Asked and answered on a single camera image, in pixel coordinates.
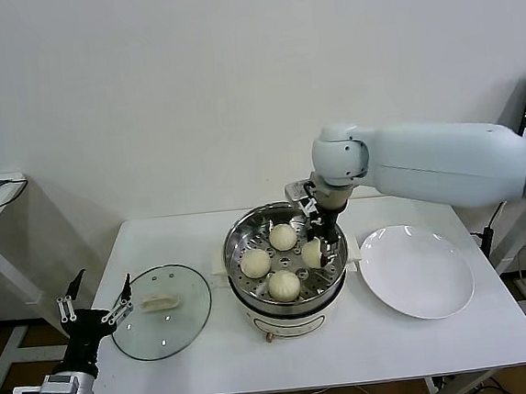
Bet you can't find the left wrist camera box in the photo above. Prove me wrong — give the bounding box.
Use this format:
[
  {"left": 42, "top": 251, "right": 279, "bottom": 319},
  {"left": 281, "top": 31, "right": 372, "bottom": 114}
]
[{"left": 10, "top": 368, "right": 95, "bottom": 394}]

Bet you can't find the laptop charger cable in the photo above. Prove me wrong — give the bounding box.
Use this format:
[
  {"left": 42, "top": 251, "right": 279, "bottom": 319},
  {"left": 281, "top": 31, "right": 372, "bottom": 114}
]
[{"left": 468, "top": 200, "right": 511, "bottom": 258}]

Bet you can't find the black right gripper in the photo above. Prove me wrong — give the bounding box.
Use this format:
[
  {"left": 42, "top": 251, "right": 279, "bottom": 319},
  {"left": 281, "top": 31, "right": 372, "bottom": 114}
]
[{"left": 303, "top": 201, "right": 351, "bottom": 267}]

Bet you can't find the round glass pot lid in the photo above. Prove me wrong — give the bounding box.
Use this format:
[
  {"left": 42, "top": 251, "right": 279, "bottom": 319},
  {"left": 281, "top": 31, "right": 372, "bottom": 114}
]
[{"left": 106, "top": 260, "right": 217, "bottom": 364}]

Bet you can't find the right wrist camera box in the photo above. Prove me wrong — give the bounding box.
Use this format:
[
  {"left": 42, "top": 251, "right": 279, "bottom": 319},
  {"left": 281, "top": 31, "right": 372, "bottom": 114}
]
[{"left": 283, "top": 178, "right": 319, "bottom": 205}]

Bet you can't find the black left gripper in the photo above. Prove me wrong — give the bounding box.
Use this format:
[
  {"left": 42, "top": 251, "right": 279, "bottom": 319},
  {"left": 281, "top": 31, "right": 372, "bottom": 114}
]
[{"left": 52, "top": 264, "right": 140, "bottom": 380}]

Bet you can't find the perforated steel steamer basket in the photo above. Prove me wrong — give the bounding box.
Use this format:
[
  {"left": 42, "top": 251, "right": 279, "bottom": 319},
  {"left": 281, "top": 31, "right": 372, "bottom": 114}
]
[{"left": 205, "top": 197, "right": 366, "bottom": 313}]

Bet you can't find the white ceramic plate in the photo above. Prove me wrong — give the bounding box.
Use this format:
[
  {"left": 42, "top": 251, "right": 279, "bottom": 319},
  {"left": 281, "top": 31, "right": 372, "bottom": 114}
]
[{"left": 355, "top": 219, "right": 479, "bottom": 326}]

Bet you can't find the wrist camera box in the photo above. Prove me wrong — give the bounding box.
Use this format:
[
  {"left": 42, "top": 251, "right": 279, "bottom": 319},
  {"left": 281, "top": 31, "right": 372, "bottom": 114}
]
[
  {"left": 283, "top": 178, "right": 319, "bottom": 205},
  {"left": 10, "top": 368, "right": 95, "bottom": 394}
]

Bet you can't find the white steamed baozi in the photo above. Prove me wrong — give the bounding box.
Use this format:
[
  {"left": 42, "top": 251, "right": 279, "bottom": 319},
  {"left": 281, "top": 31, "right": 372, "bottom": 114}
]
[
  {"left": 267, "top": 268, "right": 301, "bottom": 303},
  {"left": 267, "top": 223, "right": 299, "bottom": 253},
  {"left": 238, "top": 247, "right": 274, "bottom": 281},
  {"left": 299, "top": 240, "right": 326, "bottom": 271}
]

